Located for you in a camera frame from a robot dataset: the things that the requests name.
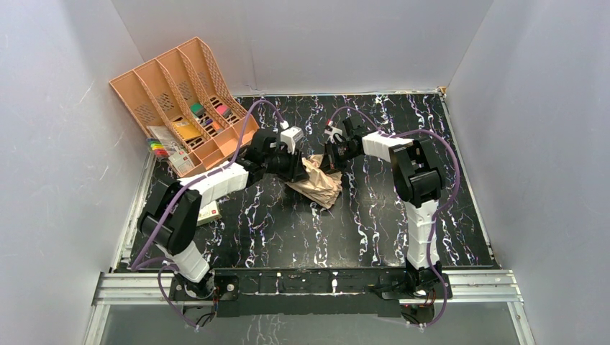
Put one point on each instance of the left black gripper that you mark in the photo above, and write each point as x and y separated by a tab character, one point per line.
296	165

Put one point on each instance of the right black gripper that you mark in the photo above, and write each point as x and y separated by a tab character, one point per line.
332	155

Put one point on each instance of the beige folding umbrella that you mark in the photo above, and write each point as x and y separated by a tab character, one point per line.
322	188

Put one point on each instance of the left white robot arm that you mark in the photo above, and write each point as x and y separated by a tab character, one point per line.
169	218

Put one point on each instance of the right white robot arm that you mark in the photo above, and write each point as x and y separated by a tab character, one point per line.
417	181

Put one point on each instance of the pink eraser block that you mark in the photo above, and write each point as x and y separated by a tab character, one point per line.
224	111

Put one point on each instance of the small white green box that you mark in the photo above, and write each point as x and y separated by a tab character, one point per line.
209	213

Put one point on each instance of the yellow notepad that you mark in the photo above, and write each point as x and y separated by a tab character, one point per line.
185	130

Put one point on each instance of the green eraser block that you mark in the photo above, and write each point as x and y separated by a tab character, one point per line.
198	110

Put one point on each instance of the orange plastic file organizer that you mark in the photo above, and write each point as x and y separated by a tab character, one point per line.
161	91

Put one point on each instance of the white paper card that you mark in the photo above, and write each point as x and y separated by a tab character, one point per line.
162	134

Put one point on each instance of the colourful marker set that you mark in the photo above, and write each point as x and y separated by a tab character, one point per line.
157	149

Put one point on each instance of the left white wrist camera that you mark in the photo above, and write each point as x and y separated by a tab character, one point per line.
290	135

